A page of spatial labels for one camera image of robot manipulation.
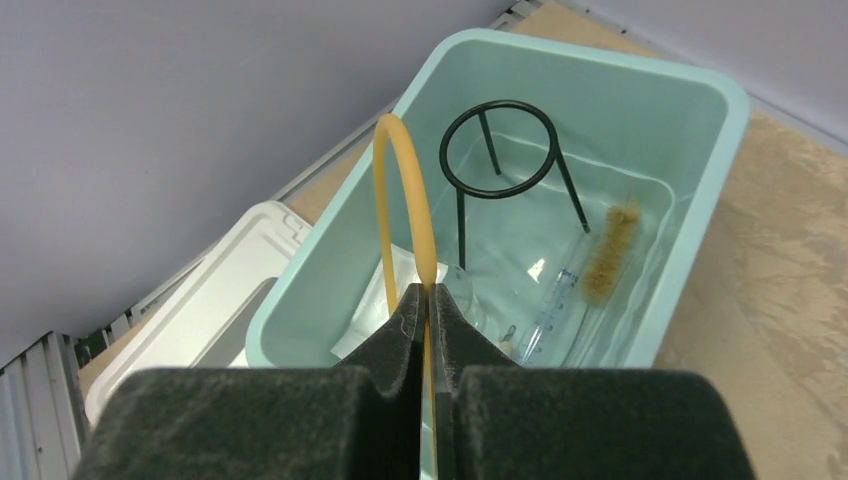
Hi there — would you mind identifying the tan rubber tubing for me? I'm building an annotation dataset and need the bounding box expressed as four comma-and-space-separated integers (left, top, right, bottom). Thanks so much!
372, 113, 440, 480

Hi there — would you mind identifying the white plastic bin lid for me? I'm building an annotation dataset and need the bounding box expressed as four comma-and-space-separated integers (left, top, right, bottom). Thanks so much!
85, 201, 312, 423

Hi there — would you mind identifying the teal plastic bin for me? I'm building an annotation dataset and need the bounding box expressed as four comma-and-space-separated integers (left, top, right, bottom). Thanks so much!
245, 27, 753, 371

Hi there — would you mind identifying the black metal tripod ring stand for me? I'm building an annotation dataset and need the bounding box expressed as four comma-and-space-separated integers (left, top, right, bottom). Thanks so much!
439, 99, 592, 272

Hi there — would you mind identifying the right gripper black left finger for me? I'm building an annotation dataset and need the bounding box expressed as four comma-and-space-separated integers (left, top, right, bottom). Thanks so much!
74, 284, 426, 479

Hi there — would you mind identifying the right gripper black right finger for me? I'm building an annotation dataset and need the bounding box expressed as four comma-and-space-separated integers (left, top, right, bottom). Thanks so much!
429, 284, 755, 479

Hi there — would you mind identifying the graduated cylinder blue base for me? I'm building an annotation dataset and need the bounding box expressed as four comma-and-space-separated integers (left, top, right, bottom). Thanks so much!
515, 231, 596, 368

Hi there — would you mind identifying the bristle test tube brush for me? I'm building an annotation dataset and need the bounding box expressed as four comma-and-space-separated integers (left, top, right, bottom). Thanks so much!
582, 202, 641, 307

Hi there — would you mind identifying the clear petri dish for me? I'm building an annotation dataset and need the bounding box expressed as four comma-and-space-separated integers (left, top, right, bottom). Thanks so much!
441, 265, 488, 332

